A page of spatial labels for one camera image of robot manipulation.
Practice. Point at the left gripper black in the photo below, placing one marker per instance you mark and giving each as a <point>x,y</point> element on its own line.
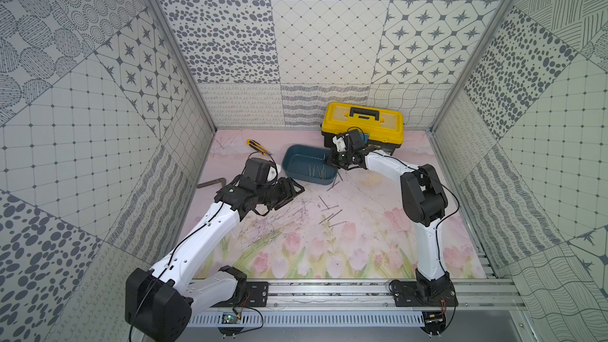
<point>283,191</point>

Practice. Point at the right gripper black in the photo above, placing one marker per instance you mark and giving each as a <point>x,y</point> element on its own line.
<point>333,153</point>

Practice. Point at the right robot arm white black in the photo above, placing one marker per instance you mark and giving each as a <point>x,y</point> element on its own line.
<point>423,200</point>

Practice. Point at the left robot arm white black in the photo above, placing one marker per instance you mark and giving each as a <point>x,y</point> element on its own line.
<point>160,301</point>

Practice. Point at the teal plastic storage box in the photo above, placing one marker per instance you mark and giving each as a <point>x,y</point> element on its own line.
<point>297,159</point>

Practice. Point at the dark metal hex key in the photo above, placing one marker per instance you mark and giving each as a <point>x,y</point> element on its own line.
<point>218,181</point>

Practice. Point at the yellow black toolbox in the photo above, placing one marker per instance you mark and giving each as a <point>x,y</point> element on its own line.
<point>381,127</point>

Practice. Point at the yellow utility knife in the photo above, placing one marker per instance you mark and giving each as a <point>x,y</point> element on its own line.
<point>257,148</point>

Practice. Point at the steel nail on mat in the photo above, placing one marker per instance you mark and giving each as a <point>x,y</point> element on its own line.
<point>323,202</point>

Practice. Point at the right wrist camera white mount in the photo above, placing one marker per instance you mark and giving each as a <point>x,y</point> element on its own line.
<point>339,143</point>

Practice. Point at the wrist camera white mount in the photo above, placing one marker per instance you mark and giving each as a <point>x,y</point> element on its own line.
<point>339,143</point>
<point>274,172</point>

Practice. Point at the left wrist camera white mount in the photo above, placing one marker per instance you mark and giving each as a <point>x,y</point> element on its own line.
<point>274,172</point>

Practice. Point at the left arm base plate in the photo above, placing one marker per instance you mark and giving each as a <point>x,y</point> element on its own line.
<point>250,294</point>

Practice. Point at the aluminium mounting rail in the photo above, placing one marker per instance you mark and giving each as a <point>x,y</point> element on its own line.
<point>346,295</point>

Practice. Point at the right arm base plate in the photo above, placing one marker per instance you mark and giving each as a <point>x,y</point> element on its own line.
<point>423,293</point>

